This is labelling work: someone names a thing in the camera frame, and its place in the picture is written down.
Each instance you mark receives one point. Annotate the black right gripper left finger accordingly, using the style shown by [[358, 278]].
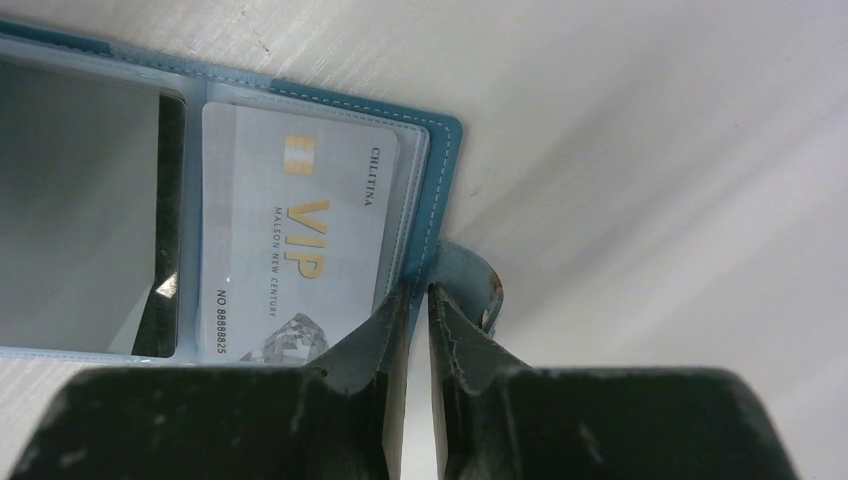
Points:
[[338, 417]]

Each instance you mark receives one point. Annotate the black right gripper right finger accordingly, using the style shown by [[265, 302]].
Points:
[[499, 418]]

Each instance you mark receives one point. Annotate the black card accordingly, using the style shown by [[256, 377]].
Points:
[[157, 332]]

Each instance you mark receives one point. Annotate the white silver card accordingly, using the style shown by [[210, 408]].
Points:
[[294, 213]]

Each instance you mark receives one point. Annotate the blue leather card holder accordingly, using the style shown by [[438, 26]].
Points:
[[79, 134]]

